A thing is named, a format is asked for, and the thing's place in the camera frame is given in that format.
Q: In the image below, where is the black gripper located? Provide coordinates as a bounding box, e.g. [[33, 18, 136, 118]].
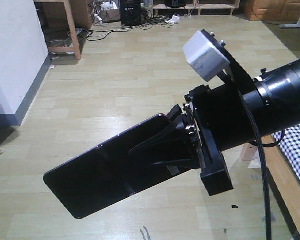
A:
[[128, 85, 256, 196]]

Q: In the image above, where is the black smartphone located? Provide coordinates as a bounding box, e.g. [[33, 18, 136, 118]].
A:
[[43, 114, 191, 219]]

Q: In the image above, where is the white power strip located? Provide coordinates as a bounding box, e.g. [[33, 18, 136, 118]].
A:
[[164, 14, 181, 25]]

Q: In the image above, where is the black white checkered bedsheet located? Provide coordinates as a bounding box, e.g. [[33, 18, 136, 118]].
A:
[[278, 124, 300, 183]]

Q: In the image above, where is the black computer tower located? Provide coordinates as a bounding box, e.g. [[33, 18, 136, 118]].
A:
[[119, 0, 142, 26]]

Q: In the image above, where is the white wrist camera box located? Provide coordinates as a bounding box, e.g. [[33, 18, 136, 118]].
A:
[[183, 31, 230, 82]]

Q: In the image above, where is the black braided cable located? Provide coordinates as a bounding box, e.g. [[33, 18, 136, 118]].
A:
[[237, 89, 286, 240]]

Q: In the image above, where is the wooden bed frame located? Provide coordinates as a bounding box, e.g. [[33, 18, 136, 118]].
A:
[[264, 146, 300, 239]]

